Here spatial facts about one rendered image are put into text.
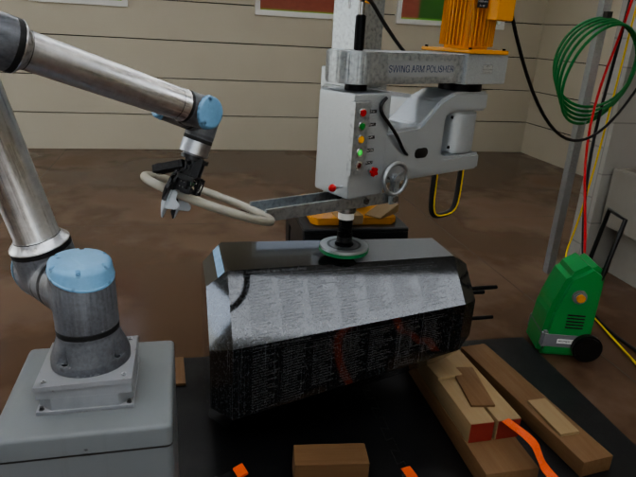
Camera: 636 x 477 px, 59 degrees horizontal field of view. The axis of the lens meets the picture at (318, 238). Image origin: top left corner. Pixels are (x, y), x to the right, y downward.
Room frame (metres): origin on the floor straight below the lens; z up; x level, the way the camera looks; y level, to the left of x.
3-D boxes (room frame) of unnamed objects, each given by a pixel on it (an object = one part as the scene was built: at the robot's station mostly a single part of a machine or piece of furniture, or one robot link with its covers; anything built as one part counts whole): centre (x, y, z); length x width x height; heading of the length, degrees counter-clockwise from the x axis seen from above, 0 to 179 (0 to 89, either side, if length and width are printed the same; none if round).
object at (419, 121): (2.57, -0.43, 1.28); 0.74 x 0.23 x 0.49; 130
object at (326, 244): (2.33, -0.12, 0.86); 0.21 x 0.21 x 0.01
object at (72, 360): (1.24, 0.56, 0.98); 0.19 x 0.19 x 0.10
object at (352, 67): (2.55, -0.39, 1.60); 0.96 x 0.25 x 0.17; 130
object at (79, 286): (1.25, 0.57, 1.11); 0.17 x 0.15 x 0.18; 49
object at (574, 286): (3.05, -1.51, 0.43); 0.35 x 0.35 x 0.87; 88
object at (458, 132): (2.75, -0.62, 1.32); 0.19 x 0.19 x 0.20
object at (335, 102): (2.38, -0.18, 1.30); 0.36 x 0.22 x 0.45; 130
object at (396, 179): (2.31, -0.29, 1.18); 0.15 x 0.10 x 0.15; 130
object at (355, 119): (2.20, -0.13, 1.35); 0.08 x 0.03 x 0.28; 130
